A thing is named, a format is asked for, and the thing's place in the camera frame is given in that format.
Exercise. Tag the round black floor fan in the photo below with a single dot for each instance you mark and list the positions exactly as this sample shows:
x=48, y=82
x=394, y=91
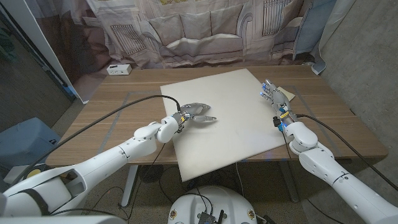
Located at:
x=151, y=173

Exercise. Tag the white box with yellow pads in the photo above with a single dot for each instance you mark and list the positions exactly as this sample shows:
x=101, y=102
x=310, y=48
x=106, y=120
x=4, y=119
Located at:
x=32, y=173

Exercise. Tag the black electronics module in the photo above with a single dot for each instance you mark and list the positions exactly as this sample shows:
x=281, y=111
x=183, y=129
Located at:
x=206, y=217

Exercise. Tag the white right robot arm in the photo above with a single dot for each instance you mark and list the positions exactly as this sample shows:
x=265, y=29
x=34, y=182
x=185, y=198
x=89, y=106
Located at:
x=326, y=171

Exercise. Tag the grey-blue plastic bin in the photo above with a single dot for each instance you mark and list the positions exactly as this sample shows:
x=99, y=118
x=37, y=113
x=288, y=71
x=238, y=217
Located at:
x=25, y=143

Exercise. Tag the white memory foam sheet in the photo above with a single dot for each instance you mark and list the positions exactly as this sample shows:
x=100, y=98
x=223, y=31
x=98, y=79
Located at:
x=236, y=137

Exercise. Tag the yellow sponge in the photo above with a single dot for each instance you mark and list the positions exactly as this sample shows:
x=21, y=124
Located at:
x=289, y=94

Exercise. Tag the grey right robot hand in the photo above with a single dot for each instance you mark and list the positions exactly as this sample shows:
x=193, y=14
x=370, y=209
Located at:
x=280, y=100

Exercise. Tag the printed sofa backdrop cloth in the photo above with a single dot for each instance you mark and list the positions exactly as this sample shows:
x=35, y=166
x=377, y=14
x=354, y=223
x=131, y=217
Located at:
x=192, y=31

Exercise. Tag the white robot torso edge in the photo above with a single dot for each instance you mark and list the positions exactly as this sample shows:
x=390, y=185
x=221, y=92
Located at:
x=62, y=220

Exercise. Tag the white table leg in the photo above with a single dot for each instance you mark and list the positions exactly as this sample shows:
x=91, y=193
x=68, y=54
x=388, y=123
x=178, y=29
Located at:
x=129, y=186

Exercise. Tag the grey table leg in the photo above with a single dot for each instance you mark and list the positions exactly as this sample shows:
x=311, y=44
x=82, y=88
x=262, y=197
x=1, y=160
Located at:
x=289, y=183

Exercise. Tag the white partition frame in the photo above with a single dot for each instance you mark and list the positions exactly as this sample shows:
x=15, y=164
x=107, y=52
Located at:
x=40, y=40

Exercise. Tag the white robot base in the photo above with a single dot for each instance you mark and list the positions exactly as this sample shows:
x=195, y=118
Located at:
x=211, y=202

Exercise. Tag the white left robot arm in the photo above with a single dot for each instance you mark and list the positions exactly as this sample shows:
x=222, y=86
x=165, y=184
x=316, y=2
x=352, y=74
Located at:
x=102, y=161

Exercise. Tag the white power strip box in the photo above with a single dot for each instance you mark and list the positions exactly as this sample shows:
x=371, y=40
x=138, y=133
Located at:
x=119, y=69

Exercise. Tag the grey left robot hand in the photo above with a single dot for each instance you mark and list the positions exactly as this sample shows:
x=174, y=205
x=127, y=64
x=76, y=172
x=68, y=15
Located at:
x=194, y=109

